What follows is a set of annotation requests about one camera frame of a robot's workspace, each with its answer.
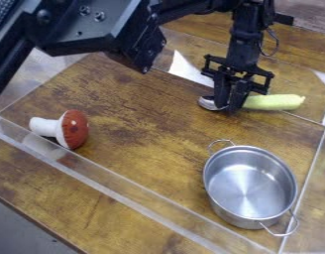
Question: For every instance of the black baseboard strip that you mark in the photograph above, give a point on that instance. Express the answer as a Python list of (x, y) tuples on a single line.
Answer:
[(283, 19)]

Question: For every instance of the stainless steel pot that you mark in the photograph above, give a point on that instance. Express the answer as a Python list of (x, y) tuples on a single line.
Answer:
[(251, 188)]

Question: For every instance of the green handled metal spoon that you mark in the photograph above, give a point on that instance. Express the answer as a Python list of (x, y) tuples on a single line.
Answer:
[(260, 102)]

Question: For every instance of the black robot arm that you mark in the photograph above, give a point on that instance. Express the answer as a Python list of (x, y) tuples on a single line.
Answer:
[(67, 27)]

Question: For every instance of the red cap toy mushroom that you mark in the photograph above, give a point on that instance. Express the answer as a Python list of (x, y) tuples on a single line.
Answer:
[(70, 129)]

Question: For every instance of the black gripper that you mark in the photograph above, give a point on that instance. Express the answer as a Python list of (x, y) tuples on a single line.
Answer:
[(236, 71)]

